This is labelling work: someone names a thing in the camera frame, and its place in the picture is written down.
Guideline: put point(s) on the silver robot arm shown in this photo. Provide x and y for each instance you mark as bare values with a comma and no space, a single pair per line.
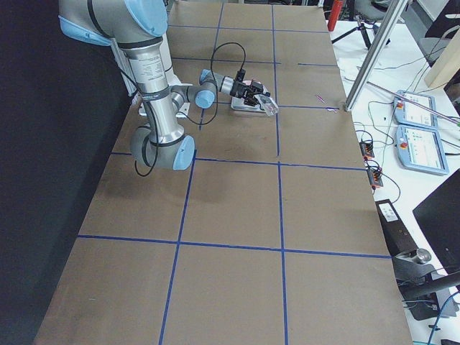
138,28

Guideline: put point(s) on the aluminium frame post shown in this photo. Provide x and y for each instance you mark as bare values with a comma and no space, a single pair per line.
390,20

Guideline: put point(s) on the silver digital kitchen scale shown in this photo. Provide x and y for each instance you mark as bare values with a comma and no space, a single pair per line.
260,99

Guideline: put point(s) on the far blue teach pendant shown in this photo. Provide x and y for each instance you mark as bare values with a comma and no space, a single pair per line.
408,113

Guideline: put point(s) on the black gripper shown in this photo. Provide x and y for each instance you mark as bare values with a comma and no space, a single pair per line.
238,88

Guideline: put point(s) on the black tripod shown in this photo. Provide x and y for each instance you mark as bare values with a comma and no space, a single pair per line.
363,25

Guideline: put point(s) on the near blue teach pendant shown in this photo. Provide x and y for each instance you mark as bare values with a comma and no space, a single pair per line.
420,149

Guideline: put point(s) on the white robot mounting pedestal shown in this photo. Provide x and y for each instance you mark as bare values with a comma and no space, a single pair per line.
172,80

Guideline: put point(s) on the red cylinder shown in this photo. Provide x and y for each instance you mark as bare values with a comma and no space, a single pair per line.
334,14

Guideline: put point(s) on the blue teach pendant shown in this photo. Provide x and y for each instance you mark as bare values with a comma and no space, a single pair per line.
420,149
408,113

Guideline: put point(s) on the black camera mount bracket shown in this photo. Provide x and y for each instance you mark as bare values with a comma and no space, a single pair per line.
240,75

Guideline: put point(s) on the black box with label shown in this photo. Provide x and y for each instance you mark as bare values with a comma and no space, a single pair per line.
397,237

